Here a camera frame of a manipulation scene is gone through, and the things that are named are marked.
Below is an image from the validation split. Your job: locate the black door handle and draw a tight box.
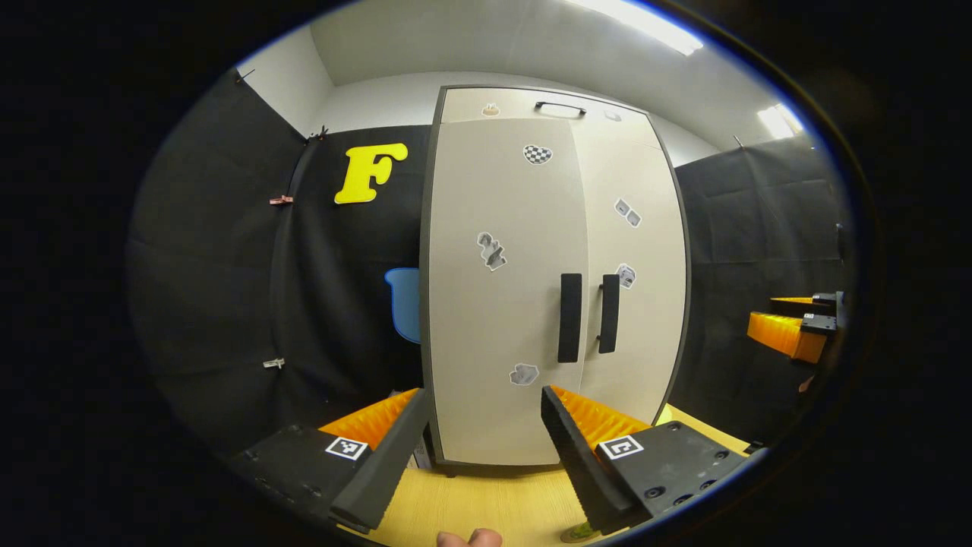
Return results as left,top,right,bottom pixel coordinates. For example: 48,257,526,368
558,273,583,364
598,274,621,355

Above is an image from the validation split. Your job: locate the white cabinet drawer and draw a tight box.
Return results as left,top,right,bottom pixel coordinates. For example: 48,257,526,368
439,86,661,149

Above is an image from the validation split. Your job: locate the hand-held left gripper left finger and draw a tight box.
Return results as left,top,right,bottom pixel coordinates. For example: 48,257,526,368
226,387,433,534

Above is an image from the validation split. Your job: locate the black backdrop cloth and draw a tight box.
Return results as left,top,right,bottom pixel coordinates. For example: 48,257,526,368
667,135,859,445
125,68,432,460

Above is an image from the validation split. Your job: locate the white cabinet door heart sticker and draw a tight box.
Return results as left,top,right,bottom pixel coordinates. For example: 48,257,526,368
428,118,589,466

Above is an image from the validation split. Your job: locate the long ceiling light panel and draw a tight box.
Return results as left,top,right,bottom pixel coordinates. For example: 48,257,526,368
568,0,705,57

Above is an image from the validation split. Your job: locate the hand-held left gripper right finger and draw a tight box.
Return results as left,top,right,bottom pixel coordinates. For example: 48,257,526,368
540,385,753,536

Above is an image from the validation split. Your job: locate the white cabinet door carton sticker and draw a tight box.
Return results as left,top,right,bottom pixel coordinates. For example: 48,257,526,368
570,122,688,426

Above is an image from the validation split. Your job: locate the white and grey cabinet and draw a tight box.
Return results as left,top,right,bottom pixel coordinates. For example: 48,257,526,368
419,84,692,469

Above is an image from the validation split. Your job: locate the small ceiling light panel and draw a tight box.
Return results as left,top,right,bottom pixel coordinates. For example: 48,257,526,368
758,104,803,141

